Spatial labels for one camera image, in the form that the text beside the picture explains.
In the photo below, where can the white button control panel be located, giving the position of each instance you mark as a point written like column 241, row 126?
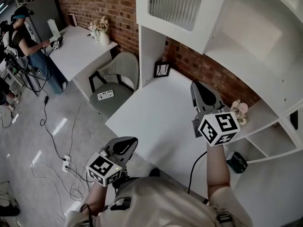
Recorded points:
column 105, row 95

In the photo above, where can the white power strip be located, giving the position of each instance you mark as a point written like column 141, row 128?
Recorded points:
column 66, row 163

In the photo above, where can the person's black shoe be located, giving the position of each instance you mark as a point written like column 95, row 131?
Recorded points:
column 154, row 172

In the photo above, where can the white ceramic vase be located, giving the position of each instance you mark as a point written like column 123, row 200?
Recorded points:
column 104, row 39

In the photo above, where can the grey partition board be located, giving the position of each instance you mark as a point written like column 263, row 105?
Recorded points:
column 47, row 11

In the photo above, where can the grey padded chair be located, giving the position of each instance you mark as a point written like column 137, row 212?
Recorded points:
column 125, row 65

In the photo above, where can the white desk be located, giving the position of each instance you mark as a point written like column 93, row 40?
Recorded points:
column 75, row 53

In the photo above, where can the person's right forearm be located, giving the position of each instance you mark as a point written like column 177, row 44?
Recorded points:
column 217, row 167

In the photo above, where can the white open shelf cabinet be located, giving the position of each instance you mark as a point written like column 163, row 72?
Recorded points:
column 251, row 55

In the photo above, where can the black picture frame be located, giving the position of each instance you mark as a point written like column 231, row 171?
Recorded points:
column 157, row 73

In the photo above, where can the person's beige shirt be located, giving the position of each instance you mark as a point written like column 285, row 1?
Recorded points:
column 161, row 202

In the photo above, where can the white glass-panel cabinet door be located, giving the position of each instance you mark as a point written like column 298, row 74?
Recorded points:
column 213, row 20

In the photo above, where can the small pink flower bunch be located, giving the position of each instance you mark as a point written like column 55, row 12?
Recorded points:
column 240, row 110

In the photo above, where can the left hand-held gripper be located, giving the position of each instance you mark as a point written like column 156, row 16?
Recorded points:
column 104, row 167

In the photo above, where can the small glass vase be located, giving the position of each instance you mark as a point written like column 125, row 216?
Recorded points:
column 95, row 35

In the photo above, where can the person's left forearm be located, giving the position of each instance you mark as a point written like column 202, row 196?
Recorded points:
column 95, row 197

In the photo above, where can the cream flower bouquet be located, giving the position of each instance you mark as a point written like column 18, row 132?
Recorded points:
column 100, row 23

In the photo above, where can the brown upright box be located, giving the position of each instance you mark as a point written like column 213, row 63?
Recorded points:
column 73, row 20

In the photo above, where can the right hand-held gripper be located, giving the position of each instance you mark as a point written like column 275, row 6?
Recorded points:
column 213, row 126

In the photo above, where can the white upright box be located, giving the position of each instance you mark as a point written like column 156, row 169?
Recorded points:
column 53, row 27

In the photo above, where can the black and green device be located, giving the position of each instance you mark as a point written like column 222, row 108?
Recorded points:
column 236, row 162

